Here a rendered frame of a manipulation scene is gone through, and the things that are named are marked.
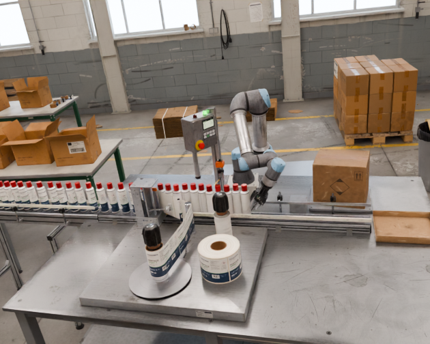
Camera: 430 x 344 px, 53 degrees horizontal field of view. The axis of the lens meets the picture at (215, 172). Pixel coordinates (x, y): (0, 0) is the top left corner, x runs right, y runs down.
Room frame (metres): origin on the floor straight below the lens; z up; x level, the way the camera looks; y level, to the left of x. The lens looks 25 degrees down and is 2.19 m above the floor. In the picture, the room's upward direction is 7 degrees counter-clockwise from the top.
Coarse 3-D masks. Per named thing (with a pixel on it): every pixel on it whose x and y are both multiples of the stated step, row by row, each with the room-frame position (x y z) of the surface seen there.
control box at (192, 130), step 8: (200, 112) 2.41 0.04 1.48; (184, 120) 2.30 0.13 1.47; (192, 120) 2.28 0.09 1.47; (200, 120) 2.29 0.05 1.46; (184, 128) 2.31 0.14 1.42; (192, 128) 2.26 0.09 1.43; (200, 128) 2.29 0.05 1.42; (208, 128) 2.32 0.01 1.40; (184, 136) 2.32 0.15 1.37; (192, 136) 2.26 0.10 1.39; (200, 136) 2.29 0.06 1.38; (184, 144) 2.33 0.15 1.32; (192, 144) 2.27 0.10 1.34; (208, 144) 2.32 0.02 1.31
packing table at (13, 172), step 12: (108, 144) 4.04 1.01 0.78; (108, 156) 3.76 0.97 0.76; (120, 156) 4.12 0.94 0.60; (12, 168) 3.71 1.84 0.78; (24, 168) 3.68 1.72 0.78; (36, 168) 3.64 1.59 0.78; (48, 168) 3.60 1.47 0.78; (60, 168) 3.57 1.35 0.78; (72, 168) 3.53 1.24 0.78; (84, 168) 3.50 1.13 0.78; (96, 168) 3.49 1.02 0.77; (120, 168) 4.09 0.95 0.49; (0, 180) 3.61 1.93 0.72; (12, 180) 3.58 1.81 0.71; (24, 180) 3.56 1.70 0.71; (36, 180) 3.54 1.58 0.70; (48, 180) 3.52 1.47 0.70; (60, 180) 3.50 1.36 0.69; (120, 180) 4.10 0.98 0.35; (96, 192) 3.47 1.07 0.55
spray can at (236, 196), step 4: (236, 184) 2.21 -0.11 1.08; (236, 188) 2.20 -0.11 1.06; (232, 192) 2.20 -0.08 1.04; (236, 192) 2.19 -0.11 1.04; (232, 196) 2.21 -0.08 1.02; (236, 196) 2.19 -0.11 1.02; (240, 196) 2.20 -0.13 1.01; (236, 200) 2.19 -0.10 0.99; (240, 200) 2.20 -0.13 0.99; (236, 204) 2.19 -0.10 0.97; (240, 204) 2.20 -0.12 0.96; (236, 208) 2.19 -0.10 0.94; (240, 208) 2.19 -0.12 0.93; (236, 212) 2.19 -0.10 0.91; (240, 212) 2.19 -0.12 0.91
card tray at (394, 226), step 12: (384, 216) 2.08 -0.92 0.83; (396, 216) 2.06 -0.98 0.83; (408, 216) 2.04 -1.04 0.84; (420, 216) 2.02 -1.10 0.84; (384, 228) 1.96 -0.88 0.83; (396, 228) 1.95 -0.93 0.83; (408, 228) 1.94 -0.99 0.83; (420, 228) 1.92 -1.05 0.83; (384, 240) 1.84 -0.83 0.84; (396, 240) 1.83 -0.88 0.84; (408, 240) 1.81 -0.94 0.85; (420, 240) 1.79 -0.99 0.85
